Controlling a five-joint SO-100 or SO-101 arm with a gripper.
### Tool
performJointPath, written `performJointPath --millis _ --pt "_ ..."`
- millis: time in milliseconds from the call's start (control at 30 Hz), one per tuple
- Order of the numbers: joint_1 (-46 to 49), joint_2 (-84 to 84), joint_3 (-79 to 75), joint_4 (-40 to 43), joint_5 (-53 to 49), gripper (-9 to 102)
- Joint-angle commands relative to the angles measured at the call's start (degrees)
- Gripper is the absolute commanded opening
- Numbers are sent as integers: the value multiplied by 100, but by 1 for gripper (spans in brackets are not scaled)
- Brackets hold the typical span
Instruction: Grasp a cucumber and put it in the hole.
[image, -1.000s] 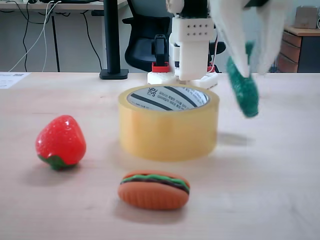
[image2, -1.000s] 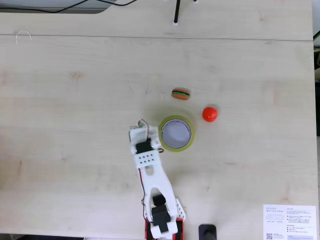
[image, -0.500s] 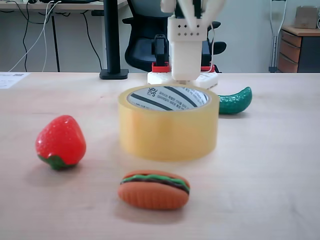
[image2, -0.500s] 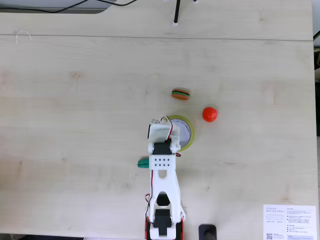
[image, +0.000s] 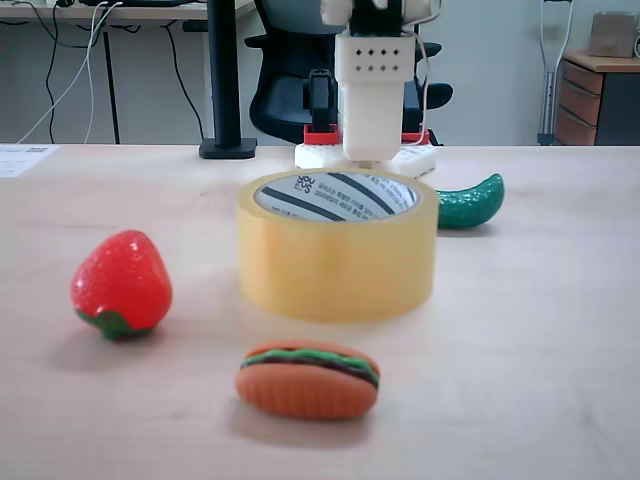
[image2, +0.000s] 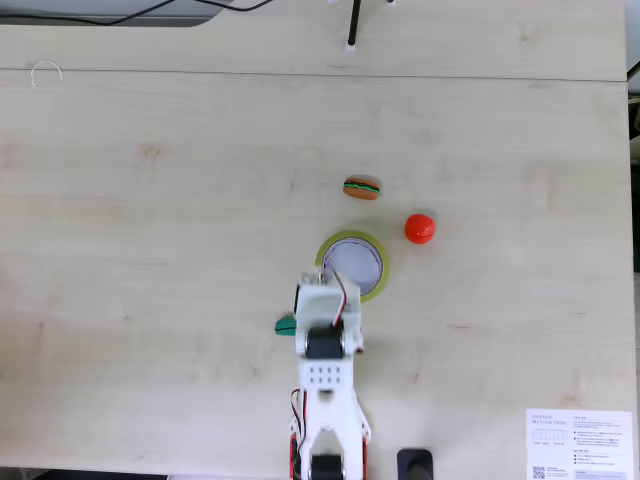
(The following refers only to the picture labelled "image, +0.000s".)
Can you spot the black table clamp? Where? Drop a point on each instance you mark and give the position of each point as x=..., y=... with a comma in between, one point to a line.
x=320, y=100

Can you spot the grey metal crutch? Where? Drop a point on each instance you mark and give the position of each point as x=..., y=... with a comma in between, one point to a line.
x=549, y=100

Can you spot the white background desk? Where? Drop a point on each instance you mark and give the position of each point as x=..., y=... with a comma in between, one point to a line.
x=150, y=12

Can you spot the toy hamburger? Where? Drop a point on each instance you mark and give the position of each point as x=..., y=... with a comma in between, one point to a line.
x=300, y=395

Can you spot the wooden drawer cabinet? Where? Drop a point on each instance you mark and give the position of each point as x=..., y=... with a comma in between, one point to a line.
x=575, y=100

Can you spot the green toy cucumber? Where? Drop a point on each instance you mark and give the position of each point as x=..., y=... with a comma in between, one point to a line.
x=465, y=207

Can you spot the black office chair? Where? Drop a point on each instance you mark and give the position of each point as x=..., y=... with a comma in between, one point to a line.
x=285, y=100

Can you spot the black monitor stand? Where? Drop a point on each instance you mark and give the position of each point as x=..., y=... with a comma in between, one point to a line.
x=222, y=75

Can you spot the red toy strawberry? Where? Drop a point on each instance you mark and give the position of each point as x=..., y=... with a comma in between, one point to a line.
x=120, y=280

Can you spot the white printed paper sheet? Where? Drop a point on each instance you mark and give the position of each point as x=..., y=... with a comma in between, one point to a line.
x=20, y=160

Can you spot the white perforated base plate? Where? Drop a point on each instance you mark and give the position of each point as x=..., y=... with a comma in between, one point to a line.
x=312, y=155

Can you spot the brown cardboard box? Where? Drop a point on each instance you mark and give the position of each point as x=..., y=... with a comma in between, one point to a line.
x=610, y=35

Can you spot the yellow packing tape roll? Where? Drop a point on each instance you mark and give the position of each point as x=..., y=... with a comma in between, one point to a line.
x=335, y=265

